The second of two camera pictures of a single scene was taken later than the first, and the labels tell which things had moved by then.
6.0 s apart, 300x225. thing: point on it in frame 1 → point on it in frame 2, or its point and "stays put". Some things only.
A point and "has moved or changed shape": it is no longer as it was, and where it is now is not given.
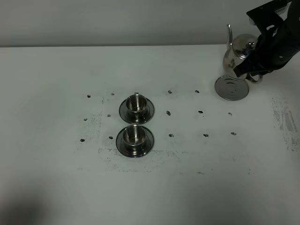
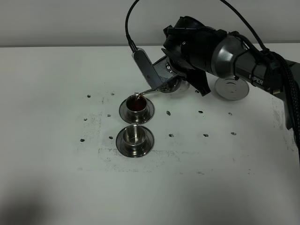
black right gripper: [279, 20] → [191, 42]
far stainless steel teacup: [136, 105] stays put
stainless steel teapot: [242, 46] has moved or changed shape
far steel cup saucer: [149, 113] stays put
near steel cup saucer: [149, 141] stays put
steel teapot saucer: [231, 88] stays put
